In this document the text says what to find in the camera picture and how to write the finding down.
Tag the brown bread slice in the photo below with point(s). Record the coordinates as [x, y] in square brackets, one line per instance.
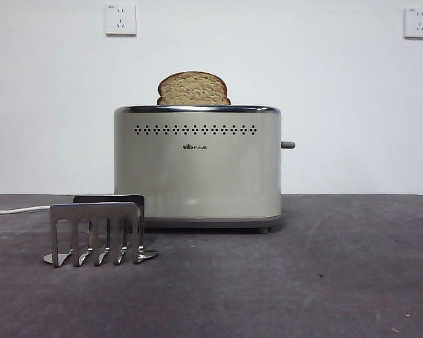
[193, 89]

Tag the cream white toaster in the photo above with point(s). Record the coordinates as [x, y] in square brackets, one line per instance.
[197, 169]

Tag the grey toaster lever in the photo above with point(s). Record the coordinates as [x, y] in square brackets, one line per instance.
[288, 144]

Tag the steel toast rack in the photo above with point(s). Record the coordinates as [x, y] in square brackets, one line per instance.
[93, 213]

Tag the white wall socket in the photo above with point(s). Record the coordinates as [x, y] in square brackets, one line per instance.
[120, 19]
[418, 22]

